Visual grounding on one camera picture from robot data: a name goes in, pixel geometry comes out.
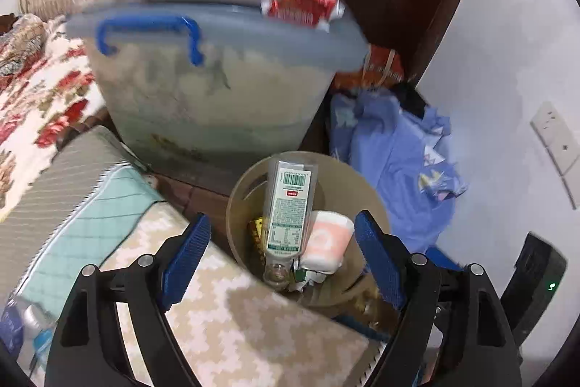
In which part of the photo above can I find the small red packet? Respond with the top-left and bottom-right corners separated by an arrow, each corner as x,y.
260,0 -> 347,32

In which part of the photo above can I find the white floral bedsheet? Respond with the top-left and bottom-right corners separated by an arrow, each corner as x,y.
0,17 -> 109,225

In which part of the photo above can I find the beige round waste basket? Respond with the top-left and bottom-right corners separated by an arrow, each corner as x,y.
225,151 -> 393,335

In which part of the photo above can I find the storage box with blue handle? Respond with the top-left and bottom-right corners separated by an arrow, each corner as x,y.
66,1 -> 370,184

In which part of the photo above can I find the yellow cardboard box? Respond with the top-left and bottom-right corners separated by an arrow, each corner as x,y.
247,218 -> 268,274

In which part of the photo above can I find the clear bottle with white label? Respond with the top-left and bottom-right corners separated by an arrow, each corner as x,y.
262,158 -> 320,290

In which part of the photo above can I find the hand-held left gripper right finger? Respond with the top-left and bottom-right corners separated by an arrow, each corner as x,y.
354,210 -> 524,387

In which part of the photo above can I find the light blue cloth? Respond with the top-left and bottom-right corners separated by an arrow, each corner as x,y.
328,88 -> 469,274

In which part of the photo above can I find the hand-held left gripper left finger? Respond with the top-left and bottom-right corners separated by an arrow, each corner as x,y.
44,212 -> 213,387

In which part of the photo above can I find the floral patchwork quilt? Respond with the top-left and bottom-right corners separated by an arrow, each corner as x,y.
0,13 -> 46,77

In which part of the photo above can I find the clear bottle with blue label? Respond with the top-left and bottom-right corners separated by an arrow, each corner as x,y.
0,294 -> 57,374

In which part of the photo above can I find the beige zigzag blanket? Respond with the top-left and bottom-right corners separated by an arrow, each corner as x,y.
0,126 -> 390,387

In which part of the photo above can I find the orange red shopping bag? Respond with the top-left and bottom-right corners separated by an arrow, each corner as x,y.
333,45 -> 406,91

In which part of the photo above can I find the dark cloth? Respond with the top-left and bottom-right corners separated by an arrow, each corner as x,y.
394,82 -> 427,116

